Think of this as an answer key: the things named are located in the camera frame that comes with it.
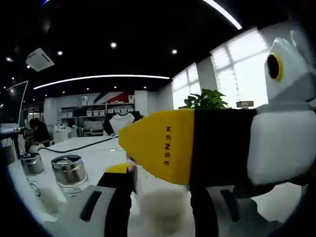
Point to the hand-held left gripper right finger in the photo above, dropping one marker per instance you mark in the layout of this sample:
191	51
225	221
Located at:
202	217

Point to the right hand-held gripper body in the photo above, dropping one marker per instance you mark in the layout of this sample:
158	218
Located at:
291	74

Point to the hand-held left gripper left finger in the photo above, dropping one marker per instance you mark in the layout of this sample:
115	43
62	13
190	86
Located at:
116	205

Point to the tall seasoning bottle white contents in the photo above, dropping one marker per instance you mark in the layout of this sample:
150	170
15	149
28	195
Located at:
160	209

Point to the short glass seasoning bottle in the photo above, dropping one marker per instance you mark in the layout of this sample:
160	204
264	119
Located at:
32	165
69	170

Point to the wide window white blinds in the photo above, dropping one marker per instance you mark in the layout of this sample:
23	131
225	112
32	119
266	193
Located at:
242	69

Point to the green potted plant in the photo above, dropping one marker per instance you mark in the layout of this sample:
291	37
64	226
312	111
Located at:
207	98

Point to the flat cardboard box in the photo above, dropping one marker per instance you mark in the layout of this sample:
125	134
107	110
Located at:
244	103

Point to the narrow window white blinds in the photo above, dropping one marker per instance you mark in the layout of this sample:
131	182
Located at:
185	89

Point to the grey office chair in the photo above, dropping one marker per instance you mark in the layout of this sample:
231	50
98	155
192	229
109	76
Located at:
93	127

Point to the black and white shirt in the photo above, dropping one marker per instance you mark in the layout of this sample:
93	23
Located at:
121	123

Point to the white cabinet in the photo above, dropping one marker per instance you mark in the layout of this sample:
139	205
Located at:
61	134

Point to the row of white storage boxes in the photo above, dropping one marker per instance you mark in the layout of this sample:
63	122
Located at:
98	113

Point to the storage shelf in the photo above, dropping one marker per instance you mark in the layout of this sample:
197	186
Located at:
106	108

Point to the standing desk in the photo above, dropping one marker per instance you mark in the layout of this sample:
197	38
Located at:
17	145

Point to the curved ceiling light strip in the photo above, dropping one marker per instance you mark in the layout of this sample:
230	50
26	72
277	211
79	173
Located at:
111	75

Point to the open laptop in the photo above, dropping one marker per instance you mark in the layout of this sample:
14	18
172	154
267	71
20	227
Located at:
14	106

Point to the ceiling air conditioner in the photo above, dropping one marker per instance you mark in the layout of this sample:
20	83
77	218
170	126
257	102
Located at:
39	59

